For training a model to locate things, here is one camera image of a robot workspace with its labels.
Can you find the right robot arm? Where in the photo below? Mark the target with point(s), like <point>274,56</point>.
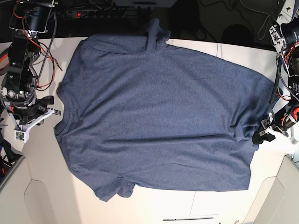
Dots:
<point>21,81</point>

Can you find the blue t-shirt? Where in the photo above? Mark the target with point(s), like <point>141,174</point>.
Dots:
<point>138,111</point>

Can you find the orange grey pliers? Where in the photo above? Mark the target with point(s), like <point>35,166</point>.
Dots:
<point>4,62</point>

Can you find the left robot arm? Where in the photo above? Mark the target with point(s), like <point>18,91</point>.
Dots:
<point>284,32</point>

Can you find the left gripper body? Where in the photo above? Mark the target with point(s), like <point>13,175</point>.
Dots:
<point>284,119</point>

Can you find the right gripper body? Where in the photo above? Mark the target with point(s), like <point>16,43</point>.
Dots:
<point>27,114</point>

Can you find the red lit power strip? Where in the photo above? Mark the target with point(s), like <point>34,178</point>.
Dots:
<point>97,13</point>

